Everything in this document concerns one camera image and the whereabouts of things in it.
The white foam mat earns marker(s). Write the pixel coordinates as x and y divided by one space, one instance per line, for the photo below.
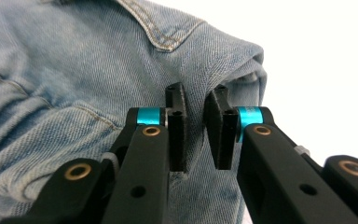
323 77

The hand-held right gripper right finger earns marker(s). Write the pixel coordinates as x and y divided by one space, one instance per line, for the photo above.
222 133

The light blue denim shorts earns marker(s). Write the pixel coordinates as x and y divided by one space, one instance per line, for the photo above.
74 77

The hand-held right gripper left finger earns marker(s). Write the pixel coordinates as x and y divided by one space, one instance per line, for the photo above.
177 130

